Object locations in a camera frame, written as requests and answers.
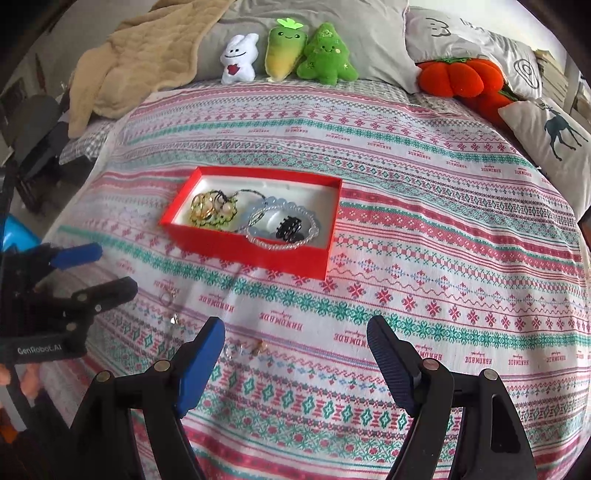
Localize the stack of books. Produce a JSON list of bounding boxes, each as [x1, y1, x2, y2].
[[533, 48, 571, 93]]

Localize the green tree plush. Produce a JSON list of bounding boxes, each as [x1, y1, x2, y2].
[[296, 22, 359, 86]]

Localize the white bed frame post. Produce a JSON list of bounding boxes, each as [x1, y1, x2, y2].
[[561, 51, 583, 107]]

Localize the grey doodle print pillow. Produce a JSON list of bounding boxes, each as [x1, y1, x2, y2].
[[404, 6, 543, 100]]

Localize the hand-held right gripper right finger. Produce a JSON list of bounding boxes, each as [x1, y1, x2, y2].
[[366, 315, 539, 480]]

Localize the black hair clip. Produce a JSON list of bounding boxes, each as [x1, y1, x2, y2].
[[276, 215, 303, 243]]

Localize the blue bead bracelet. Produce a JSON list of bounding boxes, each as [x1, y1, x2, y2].
[[245, 196, 321, 245]]

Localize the yellow green carrot plush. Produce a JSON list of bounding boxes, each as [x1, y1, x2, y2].
[[264, 17, 308, 84]]

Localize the clear bead bracelet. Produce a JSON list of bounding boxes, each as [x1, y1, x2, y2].
[[242, 208, 319, 252]]

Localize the blue plastic object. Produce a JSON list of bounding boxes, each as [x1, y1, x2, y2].
[[0, 217, 40, 259]]

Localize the green bead bracelet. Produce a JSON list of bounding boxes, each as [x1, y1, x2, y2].
[[189, 191, 238, 230]]

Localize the grey checked sheet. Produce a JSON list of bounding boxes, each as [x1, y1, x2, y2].
[[58, 117, 116, 164]]

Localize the red jewelry box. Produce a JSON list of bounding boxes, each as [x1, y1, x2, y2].
[[158, 166, 344, 281]]

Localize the plain grey pillow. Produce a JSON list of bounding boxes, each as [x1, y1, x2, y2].
[[194, 0, 411, 90]]

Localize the black chair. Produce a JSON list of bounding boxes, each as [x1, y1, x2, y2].
[[0, 95, 70, 213]]

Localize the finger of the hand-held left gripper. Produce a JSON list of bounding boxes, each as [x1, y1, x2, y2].
[[28, 277, 139, 333], [9, 242, 103, 282]]

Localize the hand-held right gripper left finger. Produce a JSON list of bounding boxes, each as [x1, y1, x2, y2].
[[69, 316, 227, 480]]

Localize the white deer print pillow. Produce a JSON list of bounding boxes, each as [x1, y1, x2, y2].
[[498, 97, 591, 213]]

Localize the person's left hand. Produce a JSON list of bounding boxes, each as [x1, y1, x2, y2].
[[0, 362, 40, 407]]

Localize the gold bangle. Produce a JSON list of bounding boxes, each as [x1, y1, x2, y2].
[[190, 191, 218, 224]]

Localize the orange pumpkin plush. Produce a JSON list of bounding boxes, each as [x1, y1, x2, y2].
[[418, 56, 522, 127]]

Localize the beige quilted blanket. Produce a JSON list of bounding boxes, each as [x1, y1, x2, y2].
[[67, 0, 236, 139]]

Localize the white bunny plush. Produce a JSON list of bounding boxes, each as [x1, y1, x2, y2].
[[220, 33, 260, 85]]

